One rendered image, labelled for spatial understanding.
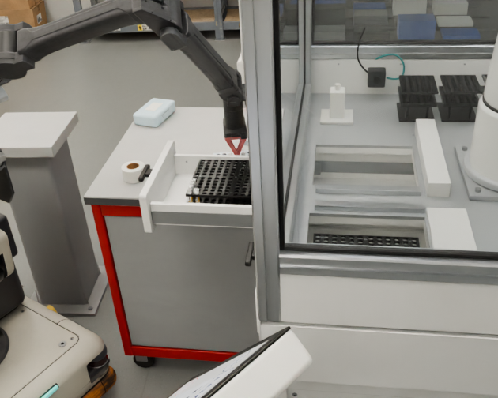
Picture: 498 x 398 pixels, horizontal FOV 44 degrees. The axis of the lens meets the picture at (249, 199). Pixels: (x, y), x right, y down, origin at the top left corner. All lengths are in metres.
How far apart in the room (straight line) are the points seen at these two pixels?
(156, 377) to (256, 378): 1.63
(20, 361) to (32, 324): 0.16
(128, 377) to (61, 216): 0.63
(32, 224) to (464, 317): 1.74
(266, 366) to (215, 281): 1.26
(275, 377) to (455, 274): 0.42
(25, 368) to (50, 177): 0.66
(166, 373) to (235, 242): 0.67
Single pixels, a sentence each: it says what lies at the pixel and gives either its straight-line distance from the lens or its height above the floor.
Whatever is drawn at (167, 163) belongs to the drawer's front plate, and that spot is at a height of 0.90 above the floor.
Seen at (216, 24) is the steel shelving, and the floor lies 0.13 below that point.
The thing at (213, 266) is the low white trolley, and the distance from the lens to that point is 1.90.
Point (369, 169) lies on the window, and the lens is 0.91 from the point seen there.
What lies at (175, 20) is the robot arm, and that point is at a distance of 1.38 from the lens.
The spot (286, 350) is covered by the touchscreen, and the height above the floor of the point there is 1.19.
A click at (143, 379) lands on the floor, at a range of 2.30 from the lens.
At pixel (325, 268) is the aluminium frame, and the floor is 1.07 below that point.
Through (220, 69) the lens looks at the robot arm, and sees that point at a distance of 1.58.
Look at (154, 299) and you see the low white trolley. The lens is 2.05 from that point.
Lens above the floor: 1.70
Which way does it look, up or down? 33 degrees down
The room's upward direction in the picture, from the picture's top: 3 degrees counter-clockwise
